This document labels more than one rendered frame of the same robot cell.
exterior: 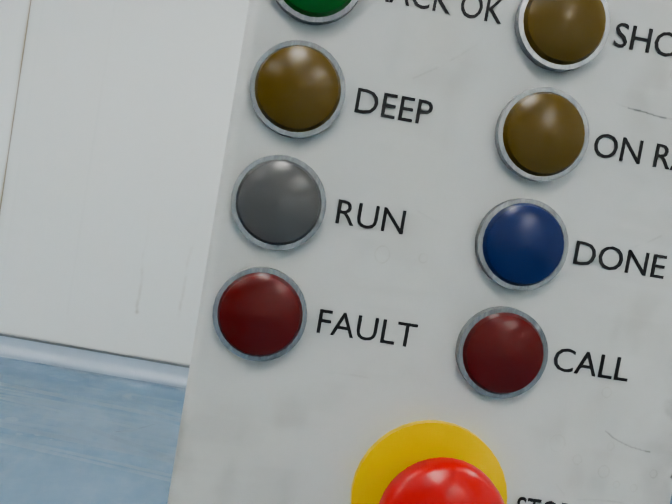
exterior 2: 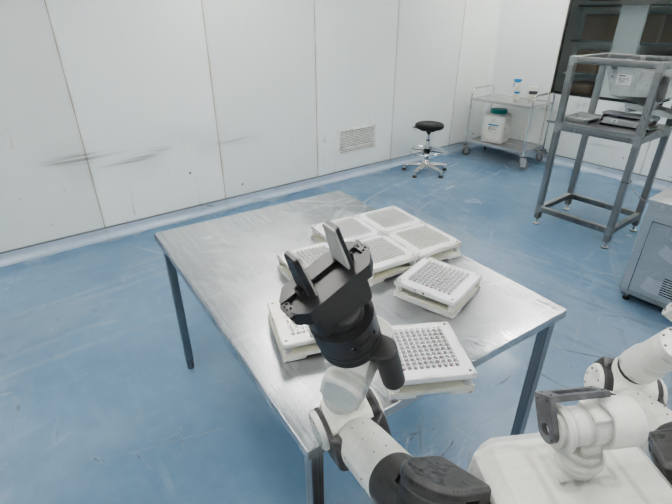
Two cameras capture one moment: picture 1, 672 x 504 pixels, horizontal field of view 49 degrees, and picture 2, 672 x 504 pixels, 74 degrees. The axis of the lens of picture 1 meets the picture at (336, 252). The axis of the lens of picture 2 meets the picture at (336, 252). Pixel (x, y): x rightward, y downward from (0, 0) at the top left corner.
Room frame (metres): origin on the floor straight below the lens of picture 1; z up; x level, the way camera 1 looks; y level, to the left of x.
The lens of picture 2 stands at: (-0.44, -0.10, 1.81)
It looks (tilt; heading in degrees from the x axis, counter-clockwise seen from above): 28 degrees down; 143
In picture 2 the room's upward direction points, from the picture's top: straight up
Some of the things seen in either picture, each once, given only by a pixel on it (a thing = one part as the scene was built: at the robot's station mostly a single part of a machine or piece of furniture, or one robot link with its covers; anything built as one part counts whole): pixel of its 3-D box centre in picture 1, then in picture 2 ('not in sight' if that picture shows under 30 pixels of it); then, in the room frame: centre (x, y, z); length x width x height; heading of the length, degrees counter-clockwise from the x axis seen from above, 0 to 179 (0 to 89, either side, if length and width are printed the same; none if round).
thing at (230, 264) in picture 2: not in sight; (330, 268); (-1.79, 0.89, 0.84); 1.50 x 1.10 x 0.04; 176
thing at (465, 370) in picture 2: not in sight; (421, 351); (-1.12, 0.74, 0.92); 0.25 x 0.24 x 0.02; 60
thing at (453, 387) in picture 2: not in sight; (420, 363); (-1.12, 0.74, 0.87); 0.24 x 0.24 x 0.02; 60
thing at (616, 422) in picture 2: not in sight; (592, 429); (-0.57, 0.42, 1.32); 0.10 x 0.07 x 0.09; 60
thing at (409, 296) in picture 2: not in sight; (437, 290); (-1.36, 1.09, 0.87); 0.24 x 0.24 x 0.02; 14
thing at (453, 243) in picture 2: not in sight; (422, 239); (-1.64, 1.29, 0.92); 0.25 x 0.24 x 0.02; 83
